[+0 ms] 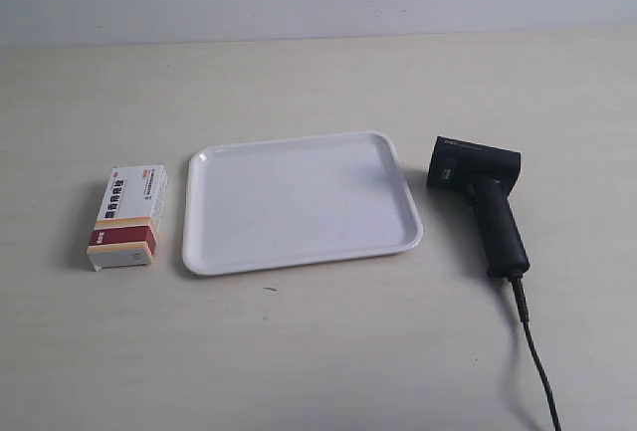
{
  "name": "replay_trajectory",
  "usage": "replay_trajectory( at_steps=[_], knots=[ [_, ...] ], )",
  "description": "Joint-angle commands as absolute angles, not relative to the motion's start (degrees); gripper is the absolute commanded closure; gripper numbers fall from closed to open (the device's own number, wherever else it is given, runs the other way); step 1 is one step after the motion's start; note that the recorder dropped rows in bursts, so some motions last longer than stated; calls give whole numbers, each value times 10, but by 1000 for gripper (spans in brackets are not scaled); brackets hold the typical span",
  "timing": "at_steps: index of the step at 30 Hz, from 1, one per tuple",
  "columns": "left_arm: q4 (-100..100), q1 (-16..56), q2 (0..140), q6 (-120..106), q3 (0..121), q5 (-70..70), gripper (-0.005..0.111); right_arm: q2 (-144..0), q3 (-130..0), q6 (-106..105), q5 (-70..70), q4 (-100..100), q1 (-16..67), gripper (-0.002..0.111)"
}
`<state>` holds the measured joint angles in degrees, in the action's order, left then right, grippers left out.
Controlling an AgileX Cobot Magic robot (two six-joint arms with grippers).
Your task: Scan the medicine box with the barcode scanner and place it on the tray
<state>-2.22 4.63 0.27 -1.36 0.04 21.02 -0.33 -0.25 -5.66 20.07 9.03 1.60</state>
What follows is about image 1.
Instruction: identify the black handheld barcode scanner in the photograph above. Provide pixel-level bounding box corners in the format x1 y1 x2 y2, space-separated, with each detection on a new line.
426 136 531 281

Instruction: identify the white red medicine box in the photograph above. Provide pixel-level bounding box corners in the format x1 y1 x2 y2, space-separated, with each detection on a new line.
87 164 168 271

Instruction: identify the white plastic tray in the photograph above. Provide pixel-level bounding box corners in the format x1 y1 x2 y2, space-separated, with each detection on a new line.
182 131 423 277

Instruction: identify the black scanner cable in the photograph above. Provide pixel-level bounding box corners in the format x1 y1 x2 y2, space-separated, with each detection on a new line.
507 274 563 431

